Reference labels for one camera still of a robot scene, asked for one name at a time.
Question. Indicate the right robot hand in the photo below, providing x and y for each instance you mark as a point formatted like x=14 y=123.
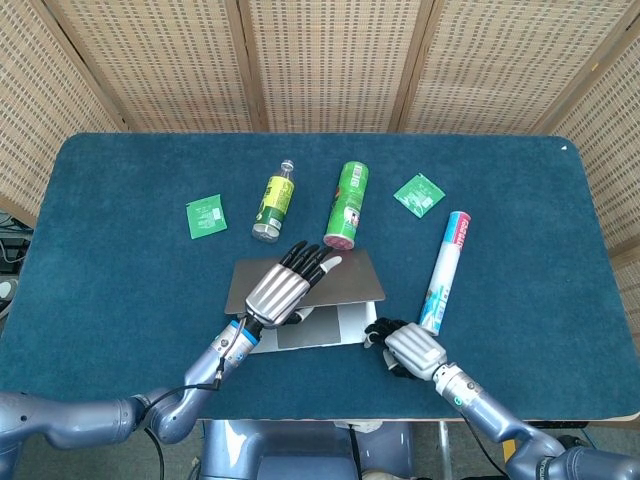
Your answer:
x=415 y=350

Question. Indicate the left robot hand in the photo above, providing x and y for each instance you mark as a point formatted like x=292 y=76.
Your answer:
x=277 y=295

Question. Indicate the silver laptop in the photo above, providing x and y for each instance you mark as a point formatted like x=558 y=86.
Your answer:
x=350 y=285

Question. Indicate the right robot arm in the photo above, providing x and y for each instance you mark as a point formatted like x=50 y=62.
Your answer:
x=485 y=405

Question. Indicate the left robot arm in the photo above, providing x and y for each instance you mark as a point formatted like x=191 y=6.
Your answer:
x=100 y=415

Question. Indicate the woven bamboo screen panel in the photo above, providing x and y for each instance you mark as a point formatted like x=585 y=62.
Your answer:
x=332 y=65
x=500 y=65
x=165 y=65
x=610 y=150
x=30 y=125

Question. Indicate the white tube can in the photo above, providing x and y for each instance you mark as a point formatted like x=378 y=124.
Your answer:
x=445 y=270

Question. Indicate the clear bottle yellow green label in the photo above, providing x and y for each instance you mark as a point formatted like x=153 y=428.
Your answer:
x=275 y=200

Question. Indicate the metal table leg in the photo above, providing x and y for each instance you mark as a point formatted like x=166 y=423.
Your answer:
x=444 y=450

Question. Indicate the green square packet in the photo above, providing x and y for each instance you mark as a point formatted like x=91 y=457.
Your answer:
x=419 y=195
x=206 y=216

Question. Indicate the green chips can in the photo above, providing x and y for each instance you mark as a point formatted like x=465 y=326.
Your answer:
x=347 y=205

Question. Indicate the blue carpet table mat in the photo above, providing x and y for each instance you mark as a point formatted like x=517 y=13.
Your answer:
x=125 y=300

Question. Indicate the blue grey robot torso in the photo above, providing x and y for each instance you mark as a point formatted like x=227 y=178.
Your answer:
x=280 y=450

